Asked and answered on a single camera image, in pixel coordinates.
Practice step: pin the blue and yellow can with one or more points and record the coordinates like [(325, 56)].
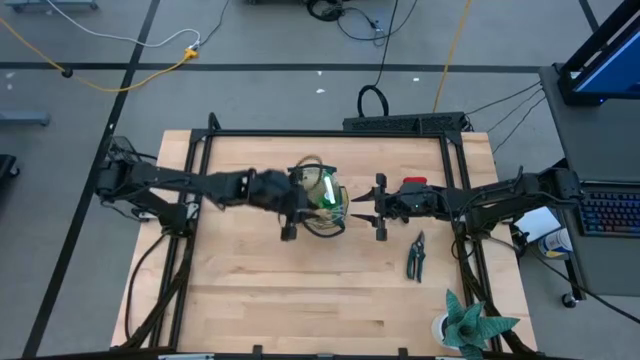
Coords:
[(555, 244)]

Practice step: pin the white paper sheet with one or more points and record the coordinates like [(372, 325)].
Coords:
[(537, 222)]

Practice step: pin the black pruning shears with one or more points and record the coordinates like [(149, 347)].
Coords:
[(413, 262)]

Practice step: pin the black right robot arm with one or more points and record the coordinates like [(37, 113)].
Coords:
[(500, 200)]

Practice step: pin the black monitor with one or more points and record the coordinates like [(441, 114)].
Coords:
[(607, 65)]

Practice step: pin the laptop keyboard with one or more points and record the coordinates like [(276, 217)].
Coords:
[(607, 212)]

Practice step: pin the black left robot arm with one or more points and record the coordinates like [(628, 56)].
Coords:
[(180, 180)]

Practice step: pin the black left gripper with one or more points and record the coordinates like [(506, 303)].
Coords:
[(275, 192)]

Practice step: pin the green potted plant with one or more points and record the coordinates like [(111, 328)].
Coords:
[(467, 327)]

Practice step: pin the red and black gardening glove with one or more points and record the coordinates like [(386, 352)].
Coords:
[(415, 180)]

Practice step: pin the grey stand foot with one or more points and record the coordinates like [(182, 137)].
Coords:
[(50, 4), (25, 118)]

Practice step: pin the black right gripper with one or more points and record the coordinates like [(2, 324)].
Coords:
[(415, 202)]

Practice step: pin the green spray bottle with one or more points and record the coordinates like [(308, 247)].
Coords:
[(329, 190)]

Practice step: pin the black perforated box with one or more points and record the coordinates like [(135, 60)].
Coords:
[(400, 123)]

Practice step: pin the grey desk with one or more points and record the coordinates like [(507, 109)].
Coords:
[(595, 140)]

